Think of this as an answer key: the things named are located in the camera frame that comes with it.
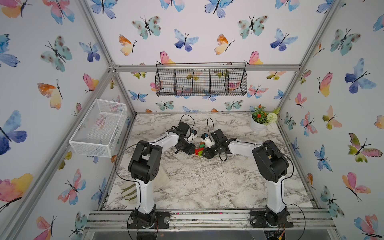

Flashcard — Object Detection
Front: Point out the long red lego brick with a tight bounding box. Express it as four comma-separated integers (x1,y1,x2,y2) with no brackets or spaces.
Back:
195,148,204,156

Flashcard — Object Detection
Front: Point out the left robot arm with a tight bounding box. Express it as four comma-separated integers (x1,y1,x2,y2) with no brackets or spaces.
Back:
128,122,198,215

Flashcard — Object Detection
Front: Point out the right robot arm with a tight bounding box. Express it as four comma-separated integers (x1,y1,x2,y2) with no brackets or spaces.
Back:
201,129,289,214

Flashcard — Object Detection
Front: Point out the potted flower plant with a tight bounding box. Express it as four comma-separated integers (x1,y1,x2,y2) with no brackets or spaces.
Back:
250,105,281,133

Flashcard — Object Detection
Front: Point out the white mesh basket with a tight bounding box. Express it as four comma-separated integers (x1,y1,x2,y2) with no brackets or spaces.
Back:
69,99,127,158

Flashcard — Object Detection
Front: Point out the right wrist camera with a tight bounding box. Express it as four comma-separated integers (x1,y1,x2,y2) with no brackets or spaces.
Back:
201,133,215,148

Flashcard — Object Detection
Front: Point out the black wire basket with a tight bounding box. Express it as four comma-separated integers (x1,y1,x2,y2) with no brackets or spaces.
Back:
152,63,248,97

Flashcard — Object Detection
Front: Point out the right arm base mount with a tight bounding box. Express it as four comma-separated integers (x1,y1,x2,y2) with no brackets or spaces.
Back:
250,209,294,228

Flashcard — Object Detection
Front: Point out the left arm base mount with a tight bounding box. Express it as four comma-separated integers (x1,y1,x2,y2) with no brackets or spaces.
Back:
128,210,171,230

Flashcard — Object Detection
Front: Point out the aluminium front rail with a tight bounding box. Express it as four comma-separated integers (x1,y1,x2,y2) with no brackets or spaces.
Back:
85,209,336,232

